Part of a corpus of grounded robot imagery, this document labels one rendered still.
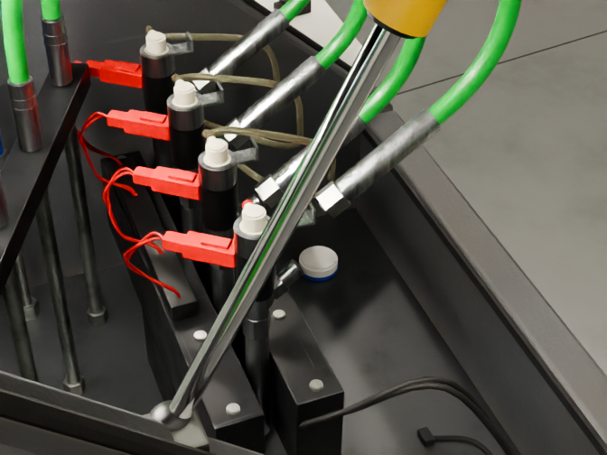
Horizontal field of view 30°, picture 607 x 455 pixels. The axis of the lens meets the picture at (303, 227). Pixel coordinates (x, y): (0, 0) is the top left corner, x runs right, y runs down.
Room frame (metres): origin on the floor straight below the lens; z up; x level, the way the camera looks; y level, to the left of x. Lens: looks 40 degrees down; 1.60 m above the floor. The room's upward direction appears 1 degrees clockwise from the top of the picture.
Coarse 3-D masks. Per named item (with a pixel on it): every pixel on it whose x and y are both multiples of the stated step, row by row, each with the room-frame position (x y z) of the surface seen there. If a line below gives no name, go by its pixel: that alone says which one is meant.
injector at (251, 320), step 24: (240, 240) 0.57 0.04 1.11; (240, 264) 0.57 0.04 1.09; (288, 264) 0.59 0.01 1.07; (264, 288) 0.57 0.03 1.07; (288, 288) 0.58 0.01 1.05; (264, 312) 0.57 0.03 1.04; (264, 336) 0.57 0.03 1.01; (264, 360) 0.57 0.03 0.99; (264, 384) 0.57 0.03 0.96; (264, 408) 0.57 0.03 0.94
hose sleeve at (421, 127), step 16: (400, 128) 0.62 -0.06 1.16; (416, 128) 0.62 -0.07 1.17; (432, 128) 0.62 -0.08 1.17; (384, 144) 0.61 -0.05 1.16; (400, 144) 0.61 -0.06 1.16; (416, 144) 0.61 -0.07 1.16; (368, 160) 0.61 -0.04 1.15; (384, 160) 0.61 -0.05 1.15; (400, 160) 0.61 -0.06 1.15; (352, 176) 0.60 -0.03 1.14; (368, 176) 0.60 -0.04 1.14; (352, 192) 0.60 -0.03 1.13
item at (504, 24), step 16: (512, 0) 0.64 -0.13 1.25; (496, 16) 0.64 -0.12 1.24; (512, 16) 0.64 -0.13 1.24; (496, 32) 0.64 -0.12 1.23; (512, 32) 0.64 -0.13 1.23; (496, 48) 0.64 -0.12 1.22; (480, 64) 0.63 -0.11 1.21; (496, 64) 0.64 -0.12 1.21; (464, 80) 0.63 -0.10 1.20; (480, 80) 0.63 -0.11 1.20; (448, 96) 0.63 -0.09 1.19; (464, 96) 0.63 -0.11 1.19; (432, 112) 0.62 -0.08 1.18; (448, 112) 0.62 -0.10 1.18
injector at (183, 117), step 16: (176, 112) 0.72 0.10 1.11; (192, 112) 0.72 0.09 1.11; (176, 128) 0.72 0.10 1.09; (192, 128) 0.72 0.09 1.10; (176, 144) 0.72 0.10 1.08; (192, 144) 0.72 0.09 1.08; (176, 160) 0.72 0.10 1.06; (192, 160) 0.72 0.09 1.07; (192, 208) 0.72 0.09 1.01; (192, 224) 0.72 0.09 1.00
